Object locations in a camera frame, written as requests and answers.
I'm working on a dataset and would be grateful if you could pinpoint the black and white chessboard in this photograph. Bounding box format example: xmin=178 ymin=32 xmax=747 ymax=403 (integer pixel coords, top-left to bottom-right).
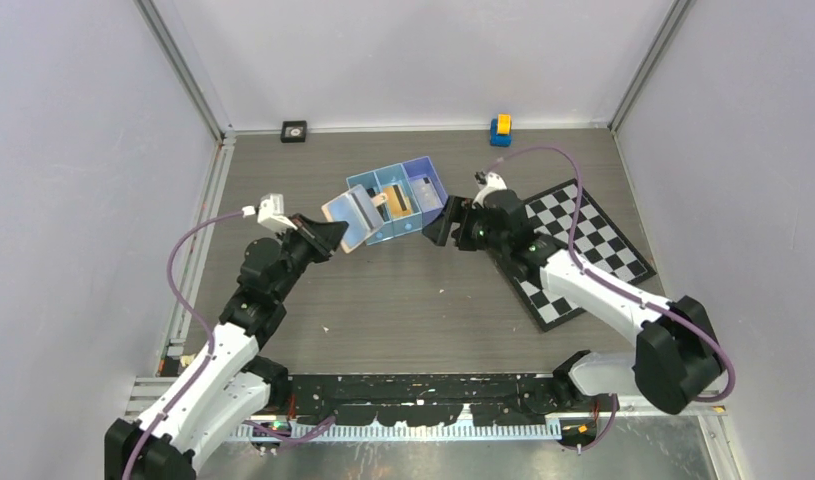
xmin=506 ymin=180 xmax=656 ymax=332

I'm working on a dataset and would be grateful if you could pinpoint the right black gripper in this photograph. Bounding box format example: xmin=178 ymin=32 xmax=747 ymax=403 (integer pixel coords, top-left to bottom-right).
xmin=422 ymin=195 xmax=509 ymax=256

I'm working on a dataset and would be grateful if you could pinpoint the blue and yellow toy block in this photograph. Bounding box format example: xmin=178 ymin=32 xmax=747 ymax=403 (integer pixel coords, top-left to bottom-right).
xmin=489 ymin=113 xmax=512 ymax=148

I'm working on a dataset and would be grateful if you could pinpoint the purple cable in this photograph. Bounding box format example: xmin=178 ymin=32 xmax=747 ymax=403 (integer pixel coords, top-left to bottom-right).
xmin=483 ymin=146 xmax=737 ymax=455
xmin=120 ymin=207 xmax=342 ymax=480

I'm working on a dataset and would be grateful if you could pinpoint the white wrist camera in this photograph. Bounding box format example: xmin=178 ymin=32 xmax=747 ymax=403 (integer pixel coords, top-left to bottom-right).
xmin=241 ymin=193 xmax=297 ymax=235
xmin=473 ymin=171 xmax=508 ymax=206

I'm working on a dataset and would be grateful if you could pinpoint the orange item in tray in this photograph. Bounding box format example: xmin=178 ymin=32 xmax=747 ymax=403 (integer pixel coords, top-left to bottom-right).
xmin=382 ymin=184 xmax=413 ymax=219

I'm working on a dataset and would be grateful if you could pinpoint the beige leather card holder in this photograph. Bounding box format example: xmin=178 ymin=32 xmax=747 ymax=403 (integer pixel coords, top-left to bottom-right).
xmin=321 ymin=185 xmax=388 ymax=254

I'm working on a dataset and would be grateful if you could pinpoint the small black square box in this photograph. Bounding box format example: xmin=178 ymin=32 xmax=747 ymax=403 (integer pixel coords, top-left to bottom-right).
xmin=280 ymin=120 xmax=308 ymax=143

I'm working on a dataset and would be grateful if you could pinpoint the clear item in tray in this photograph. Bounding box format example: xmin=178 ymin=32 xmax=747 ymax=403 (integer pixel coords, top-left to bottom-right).
xmin=410 ymin=176 xmax=442 ymax=211

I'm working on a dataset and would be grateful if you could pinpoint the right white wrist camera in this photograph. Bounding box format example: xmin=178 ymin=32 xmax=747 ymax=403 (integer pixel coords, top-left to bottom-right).
xmin=473 ymin=171 xmax=508 ymax=206

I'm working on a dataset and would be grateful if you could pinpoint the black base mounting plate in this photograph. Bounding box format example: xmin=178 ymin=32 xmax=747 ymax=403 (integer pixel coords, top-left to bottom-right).
xmin=259 ymin=373 xmax=612 ymax=427

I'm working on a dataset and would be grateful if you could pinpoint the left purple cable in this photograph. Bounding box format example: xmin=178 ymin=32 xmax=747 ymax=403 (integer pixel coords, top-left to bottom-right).
xmin=120 ymin=207 xmax=342 ymax=480

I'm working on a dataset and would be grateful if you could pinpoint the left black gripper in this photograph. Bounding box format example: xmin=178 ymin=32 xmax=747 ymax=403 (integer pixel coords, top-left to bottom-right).
xmin=273 ymin=213 xmax=347 ymax=302

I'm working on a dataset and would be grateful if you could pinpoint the blue three-compartment organizer tray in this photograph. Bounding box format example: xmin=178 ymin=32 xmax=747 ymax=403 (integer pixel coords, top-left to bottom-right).
xmin=346 ymin=156 xmax=448 ymax=245

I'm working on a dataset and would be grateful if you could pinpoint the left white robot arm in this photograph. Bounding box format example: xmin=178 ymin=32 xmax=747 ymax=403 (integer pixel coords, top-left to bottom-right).
xmin=103 ymin=214 xmax=349 ymax=479

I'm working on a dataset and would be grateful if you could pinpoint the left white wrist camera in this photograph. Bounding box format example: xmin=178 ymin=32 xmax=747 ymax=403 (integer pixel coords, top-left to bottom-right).
xmin=241 ymin=193 xmax=297 ymax=235

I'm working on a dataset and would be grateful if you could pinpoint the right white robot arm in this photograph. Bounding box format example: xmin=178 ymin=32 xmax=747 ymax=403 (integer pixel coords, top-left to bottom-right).
xmin=422 ymin=190 xmax=736 ymax=415

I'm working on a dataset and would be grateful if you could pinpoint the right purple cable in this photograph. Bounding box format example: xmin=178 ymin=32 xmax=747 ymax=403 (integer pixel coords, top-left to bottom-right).
xmin=483 ymin=146 xmax=737 ymax=455

